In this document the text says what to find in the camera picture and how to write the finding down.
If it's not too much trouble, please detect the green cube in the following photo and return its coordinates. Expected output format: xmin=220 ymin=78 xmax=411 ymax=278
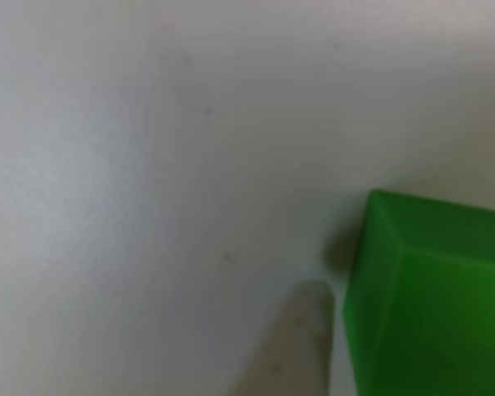
xmin=341 ymin=188 xmax=495 ymax=396

